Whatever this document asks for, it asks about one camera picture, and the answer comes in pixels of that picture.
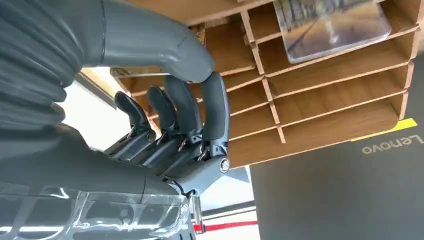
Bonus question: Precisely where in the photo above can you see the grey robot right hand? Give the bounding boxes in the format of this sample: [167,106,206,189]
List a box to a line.
[0,0,232,240]

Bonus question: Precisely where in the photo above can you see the chrome stanchion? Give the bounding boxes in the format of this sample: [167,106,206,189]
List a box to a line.
[191,195,204,235]

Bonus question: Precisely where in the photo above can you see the red barrier belt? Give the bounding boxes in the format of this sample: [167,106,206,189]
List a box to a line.
[193,220,259,232]

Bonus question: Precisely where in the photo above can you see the grey laptop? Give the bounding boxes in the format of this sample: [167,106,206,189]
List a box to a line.
[249,118,424,240]

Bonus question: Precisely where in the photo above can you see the wooden card sorting box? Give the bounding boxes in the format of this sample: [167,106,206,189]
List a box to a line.
[81,0,424,170]

